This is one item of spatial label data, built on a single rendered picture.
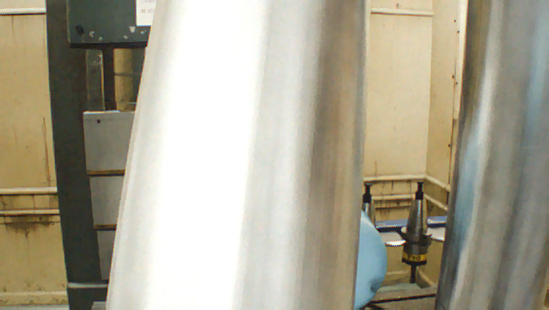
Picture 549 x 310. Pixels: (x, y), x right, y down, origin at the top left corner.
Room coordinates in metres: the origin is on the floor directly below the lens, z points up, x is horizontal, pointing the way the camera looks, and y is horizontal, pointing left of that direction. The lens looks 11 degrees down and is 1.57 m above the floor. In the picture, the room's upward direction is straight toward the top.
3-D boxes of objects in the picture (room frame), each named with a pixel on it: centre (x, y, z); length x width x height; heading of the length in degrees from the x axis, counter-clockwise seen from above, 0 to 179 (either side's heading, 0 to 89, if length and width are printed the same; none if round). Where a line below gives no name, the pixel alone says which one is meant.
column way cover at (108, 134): (1.42, 0.30, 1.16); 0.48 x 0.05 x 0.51; 99
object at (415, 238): (0.93, -0.29, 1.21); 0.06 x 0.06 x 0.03
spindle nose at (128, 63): (0.98, 0.23, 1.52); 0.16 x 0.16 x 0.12
